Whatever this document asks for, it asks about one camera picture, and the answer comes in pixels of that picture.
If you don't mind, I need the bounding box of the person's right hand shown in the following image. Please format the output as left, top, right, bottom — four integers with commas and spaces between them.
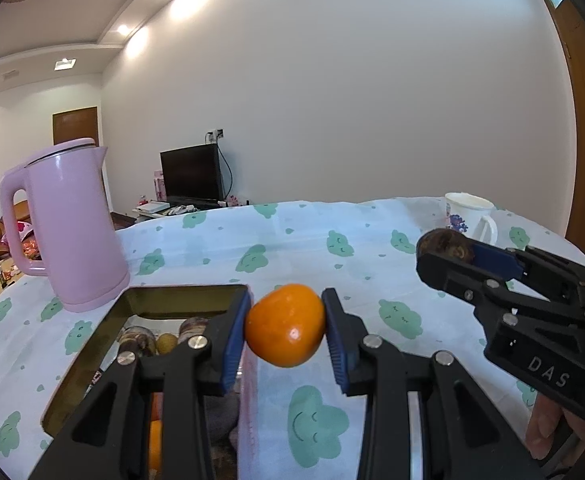
525, 392, 585, 467

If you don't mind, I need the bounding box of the white printed mug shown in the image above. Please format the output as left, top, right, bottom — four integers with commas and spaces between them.
443, 191, 499, 250

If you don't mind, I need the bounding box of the large orange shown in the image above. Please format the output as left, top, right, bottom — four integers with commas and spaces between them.
148, 392, 166, 471

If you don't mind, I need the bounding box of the pink electric kettle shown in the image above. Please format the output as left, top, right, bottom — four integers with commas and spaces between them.
0, 138, 131, 313

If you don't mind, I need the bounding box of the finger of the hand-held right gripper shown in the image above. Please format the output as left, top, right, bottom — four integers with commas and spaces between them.
466, 239, 585, 312
415, 250, 519, 329

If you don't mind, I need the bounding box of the pink tin box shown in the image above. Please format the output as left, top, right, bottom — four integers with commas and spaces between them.
41, 284, 260, 480

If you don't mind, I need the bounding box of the black television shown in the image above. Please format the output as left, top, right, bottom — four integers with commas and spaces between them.
160, 144, 224, 203

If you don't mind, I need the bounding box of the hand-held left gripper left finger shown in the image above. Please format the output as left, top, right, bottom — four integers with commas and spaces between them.
30, 290, 253, 480

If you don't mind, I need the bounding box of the white green cloud tablecloth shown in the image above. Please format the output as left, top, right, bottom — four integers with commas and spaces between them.
0, 199, 585, 480

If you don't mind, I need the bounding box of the small orange tangerine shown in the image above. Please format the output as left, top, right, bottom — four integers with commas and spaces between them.
245, 283, 327, 368

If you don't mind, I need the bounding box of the brown wooden door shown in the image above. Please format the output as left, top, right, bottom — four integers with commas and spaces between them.
52, 106, 98, 145

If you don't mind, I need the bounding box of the black power cable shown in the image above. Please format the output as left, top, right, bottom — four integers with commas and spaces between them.
217, 141, 234, 198

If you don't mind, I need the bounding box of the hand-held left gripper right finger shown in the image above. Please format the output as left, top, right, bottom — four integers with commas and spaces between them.
321, 288, 545, 480

